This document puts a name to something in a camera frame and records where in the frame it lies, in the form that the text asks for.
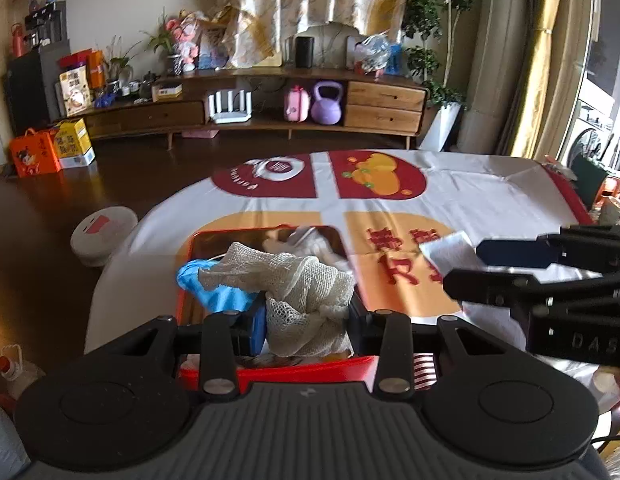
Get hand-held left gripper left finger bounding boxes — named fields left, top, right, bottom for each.
left=84, top=291, right=269, bottom=401

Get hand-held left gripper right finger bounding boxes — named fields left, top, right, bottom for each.
left=347, top=292, right=534, bottom=398

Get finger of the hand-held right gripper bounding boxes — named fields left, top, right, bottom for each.
left=442, top=268, right=620, bottom=311
left=476, top=225, right=620, bottom=271

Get blue rubber glove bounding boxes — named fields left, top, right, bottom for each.
left=176, top=258, right=263, bottom=318

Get white mesh cloth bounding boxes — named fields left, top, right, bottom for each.
left=197, top=241, right=357, bottom=358

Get red metal tin box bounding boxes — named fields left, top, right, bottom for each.
left=176, top=225, right=381, bottom=396

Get printed white red tablecloth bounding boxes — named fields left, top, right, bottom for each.
left=84, top=149, right=620, bottom=411

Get green utensil holder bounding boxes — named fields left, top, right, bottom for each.
left=572, top=152, right=610, bottom=211

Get orange container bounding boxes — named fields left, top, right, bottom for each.
left=597, top=175, right=620, bottom=211

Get washing machine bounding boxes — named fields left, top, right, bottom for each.
left=564, top=100, right=618, bottom=171

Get tall tree in white pot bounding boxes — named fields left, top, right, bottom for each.
left=402, top=0, right=483, bottom=153

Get white robot vacuum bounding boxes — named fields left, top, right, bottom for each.
left=70, top=206, right=139, bottom=267

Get white cloth-covered column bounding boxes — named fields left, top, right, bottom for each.
left=460, top=0, right=540, bottom=153

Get wooden TV stand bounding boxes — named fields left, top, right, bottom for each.
left=75, top=67, right=431, bottom=151

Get yellow curtain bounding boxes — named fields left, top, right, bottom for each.
left=510, top=0, right=585, bottom=158

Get purple kettlebell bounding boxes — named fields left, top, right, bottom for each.
left=311, top=82, right=345, bottom=126

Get white router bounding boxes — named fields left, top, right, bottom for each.
left=207, top=89, right=254, bottom=125

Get pink toy case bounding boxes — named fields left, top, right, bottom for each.
left=284, top=85, right=311, bottom=123

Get blue packet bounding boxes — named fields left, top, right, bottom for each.
left=387, top=42, right=405, bottom=77

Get clear plastic bag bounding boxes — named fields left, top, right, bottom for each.
left=354, top=34, right=393, bottom=78

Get plastic oil bottle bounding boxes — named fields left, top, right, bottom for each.
left=0, top=344, right=46, bottom=401

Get yellow carton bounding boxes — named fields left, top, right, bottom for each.
left=52, top=117, right=97, bottom=170

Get black cylinder speaker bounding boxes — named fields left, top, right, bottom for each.
left=295, top=36, right=315, bottom=69

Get grey fan-shaped ornament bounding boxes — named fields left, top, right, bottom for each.
left=310, top=22, right=363, bottom=68

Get plant in striped pot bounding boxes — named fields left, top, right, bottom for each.
left=142, top=10, right=183, bottom=77

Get picture card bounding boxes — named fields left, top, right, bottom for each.
left=197, top=27, right=228, bottom=70

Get orange gift bag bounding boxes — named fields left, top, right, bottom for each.
left=10, top=129, right=61, bottom=178

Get pink plush doll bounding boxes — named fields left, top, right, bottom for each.
left=165, top=12, right=203, bottom=73

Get small green potted plant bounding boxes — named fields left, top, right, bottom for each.
left=104, top=35, right=141, bottom=93

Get white snack box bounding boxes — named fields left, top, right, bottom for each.
left=58, top=66, right=93, bottom=118

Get orange gift bags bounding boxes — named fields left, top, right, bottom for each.
left=59, top=49, right=106, bottom=91

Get floral draped sheet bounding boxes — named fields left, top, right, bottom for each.
left=217, top=0, right=421, bottom=71

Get black cabinet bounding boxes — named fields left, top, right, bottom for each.
left=5, top=47, right=71, bottom=133

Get black coffee machine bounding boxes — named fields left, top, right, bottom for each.
left=24, top=1, right=70, bottom=50

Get red bottle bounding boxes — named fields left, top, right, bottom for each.
left=10, top=22, right=27, bottom=58

